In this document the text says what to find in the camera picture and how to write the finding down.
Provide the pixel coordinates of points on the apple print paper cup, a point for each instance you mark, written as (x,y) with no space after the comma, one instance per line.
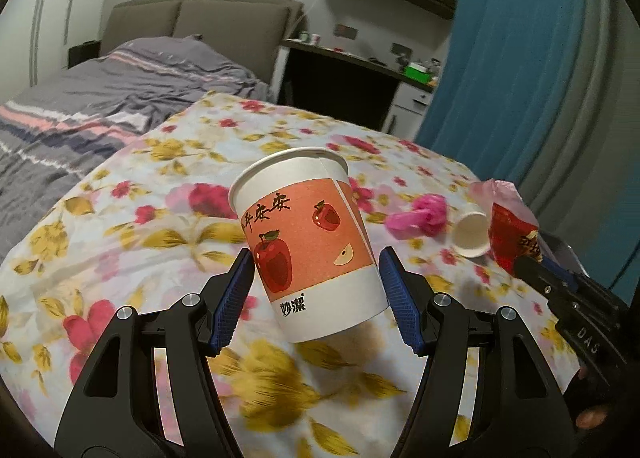
(310,248)

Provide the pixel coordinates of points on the green box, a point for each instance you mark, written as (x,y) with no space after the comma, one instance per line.
(416,71)

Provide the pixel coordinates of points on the dark wall socket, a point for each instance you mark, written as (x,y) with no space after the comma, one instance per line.
(401,49)
(346,31)

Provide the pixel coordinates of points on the dark top desk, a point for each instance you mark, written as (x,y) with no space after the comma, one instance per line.
(350,57)

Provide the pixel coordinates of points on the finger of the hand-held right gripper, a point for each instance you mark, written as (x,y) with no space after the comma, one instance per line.
(562,265)
(537,278)

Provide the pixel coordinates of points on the blue curtain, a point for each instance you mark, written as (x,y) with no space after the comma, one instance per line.
(525,62)

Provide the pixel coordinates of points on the floral tablecloth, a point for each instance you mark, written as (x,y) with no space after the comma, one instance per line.
(150,218)

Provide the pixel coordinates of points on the black bedside box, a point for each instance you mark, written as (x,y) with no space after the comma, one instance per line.
(82,53)

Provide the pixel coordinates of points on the red snack packet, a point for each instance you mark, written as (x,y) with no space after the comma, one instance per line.
(510,233)

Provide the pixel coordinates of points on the translucent pink plastic bag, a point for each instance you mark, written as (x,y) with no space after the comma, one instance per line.
(500,190)

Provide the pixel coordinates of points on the white wardrobe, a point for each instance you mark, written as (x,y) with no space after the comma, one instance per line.
(45,37)

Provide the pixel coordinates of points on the grey upholstered bed headboard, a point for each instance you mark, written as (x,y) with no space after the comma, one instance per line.
(225,22)

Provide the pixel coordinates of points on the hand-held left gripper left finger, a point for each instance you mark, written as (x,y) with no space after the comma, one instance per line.
(232,298)

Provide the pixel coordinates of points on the white drawer cabinet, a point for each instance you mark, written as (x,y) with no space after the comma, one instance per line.
(407,105)

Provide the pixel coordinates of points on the grey striped blanket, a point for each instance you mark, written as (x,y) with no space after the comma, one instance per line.
(100,102)

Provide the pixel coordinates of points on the white lined paper cup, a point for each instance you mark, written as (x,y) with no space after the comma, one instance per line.
(470,233)

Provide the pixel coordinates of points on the crumpled pink plastic bag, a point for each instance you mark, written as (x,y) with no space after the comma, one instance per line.
(425,213)

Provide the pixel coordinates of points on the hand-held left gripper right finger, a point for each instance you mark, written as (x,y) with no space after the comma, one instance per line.
(400,303)

